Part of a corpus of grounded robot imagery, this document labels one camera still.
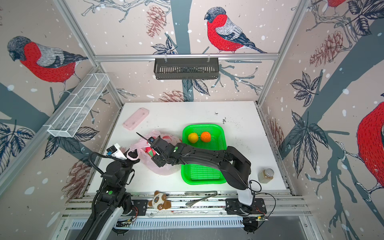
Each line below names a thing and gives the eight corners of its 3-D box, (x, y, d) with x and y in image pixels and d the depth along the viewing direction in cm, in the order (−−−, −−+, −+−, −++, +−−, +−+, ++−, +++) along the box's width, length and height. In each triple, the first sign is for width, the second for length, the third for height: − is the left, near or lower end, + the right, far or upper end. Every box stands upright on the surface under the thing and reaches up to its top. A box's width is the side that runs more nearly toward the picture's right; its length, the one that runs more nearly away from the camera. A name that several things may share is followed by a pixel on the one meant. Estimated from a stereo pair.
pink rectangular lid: (122, 126, 110) (120, 124, 108) (141, 108, 122) (140, 106, 120) (131, 131, 107) (129, 129, 105) (150, 112, 119) (149, 109, 117)
